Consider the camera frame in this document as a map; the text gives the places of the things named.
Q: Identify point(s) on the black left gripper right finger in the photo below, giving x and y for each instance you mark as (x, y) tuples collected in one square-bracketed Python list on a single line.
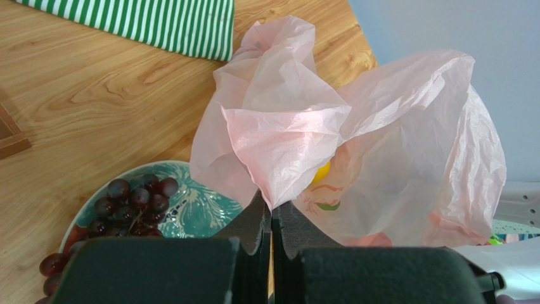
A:
[(310, 267)]

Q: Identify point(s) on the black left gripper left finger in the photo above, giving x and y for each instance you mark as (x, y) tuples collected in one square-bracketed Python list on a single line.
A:
[(229, 267)]

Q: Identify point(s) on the yellow lemon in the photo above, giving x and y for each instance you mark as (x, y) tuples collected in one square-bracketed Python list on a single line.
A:
[(322, 173)]

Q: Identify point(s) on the purple grape bunch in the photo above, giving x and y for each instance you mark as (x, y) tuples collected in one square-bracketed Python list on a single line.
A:
[(129, 209)]

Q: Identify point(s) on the pink plastic bag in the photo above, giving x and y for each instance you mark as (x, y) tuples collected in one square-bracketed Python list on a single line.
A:
[(415, 156)]

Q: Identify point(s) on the patterned fruit plate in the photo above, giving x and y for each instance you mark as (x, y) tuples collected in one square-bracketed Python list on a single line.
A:
[(195, 211)]

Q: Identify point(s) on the green striped cloth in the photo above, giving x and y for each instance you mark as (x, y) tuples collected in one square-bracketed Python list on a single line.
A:
[(199, 29)]

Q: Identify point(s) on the wooden compartment tray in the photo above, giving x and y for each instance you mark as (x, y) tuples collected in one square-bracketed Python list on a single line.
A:
[(13, 140)]

